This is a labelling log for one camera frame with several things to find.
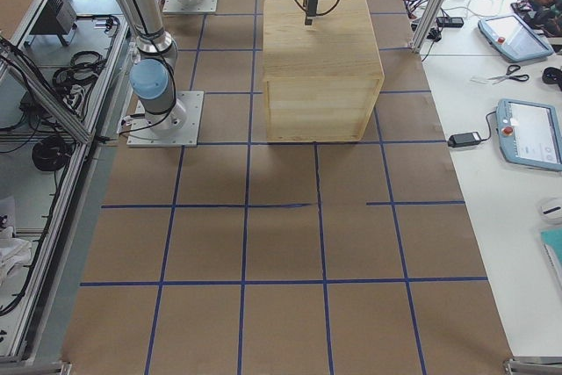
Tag light wooden drawer cabinet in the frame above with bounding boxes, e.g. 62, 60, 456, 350
263, 0, 385, 142

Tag upper teach pendant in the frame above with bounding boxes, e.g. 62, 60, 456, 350
478, 14, 554, 63

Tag teach pendant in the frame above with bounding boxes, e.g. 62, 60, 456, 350
496, 98, 561, 172
478, 14, 554, 63

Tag black power brick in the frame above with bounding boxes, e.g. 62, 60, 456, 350
447, 132, 482, 148

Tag lower teach pendant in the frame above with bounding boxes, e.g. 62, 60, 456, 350
496, 98, 561, 172

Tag black handled scissors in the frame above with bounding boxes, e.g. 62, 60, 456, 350
488, 64, 530, 84

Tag coiled black cable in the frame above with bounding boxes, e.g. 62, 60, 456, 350
31, 135, 75, 172

